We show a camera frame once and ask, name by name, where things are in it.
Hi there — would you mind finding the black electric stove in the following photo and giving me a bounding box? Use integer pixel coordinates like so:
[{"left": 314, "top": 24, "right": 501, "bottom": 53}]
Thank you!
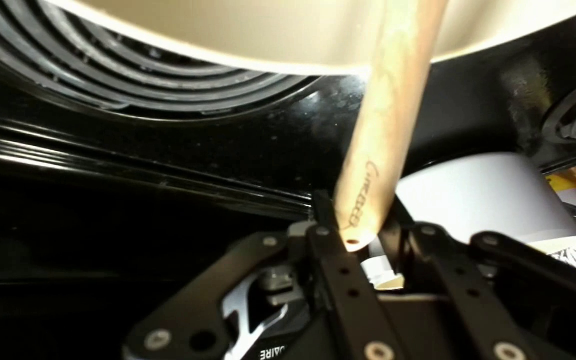
[{"left": 0, "top": 15, "right": 576, "bottom": 360}]

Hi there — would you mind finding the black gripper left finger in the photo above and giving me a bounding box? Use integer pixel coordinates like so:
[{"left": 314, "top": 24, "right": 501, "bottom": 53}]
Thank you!
[{"left": 122, "top": 191, "right": 397, "bottom": 360}]

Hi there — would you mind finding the rear right coil burner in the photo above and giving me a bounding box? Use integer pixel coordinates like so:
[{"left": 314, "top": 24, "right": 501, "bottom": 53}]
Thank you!
[{"left": 0, "top": 0, "right": 314, "bottom": 121}]

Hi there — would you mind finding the cream frying pan wooden handle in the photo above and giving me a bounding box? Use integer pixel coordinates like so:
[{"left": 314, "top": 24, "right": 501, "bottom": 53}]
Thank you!
[{"left": 46, "top": 0, "right": 576, "bottom": 76}]

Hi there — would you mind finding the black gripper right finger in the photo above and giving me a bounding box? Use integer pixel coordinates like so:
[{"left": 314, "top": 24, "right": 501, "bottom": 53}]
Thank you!
[{"left": 381, "top": 203, "right": 576, "bottom": 360}]

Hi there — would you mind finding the wooden spoon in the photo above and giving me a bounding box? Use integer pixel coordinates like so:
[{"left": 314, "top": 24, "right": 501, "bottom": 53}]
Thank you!
[{"left": 335, "top": 0, "right": 449, "bottom": 251}]

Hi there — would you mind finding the cream pot with handles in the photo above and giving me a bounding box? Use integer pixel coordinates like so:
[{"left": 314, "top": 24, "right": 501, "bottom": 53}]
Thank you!
[{"left": 397, "top": 152, "right": 576, "bottom": 254}]

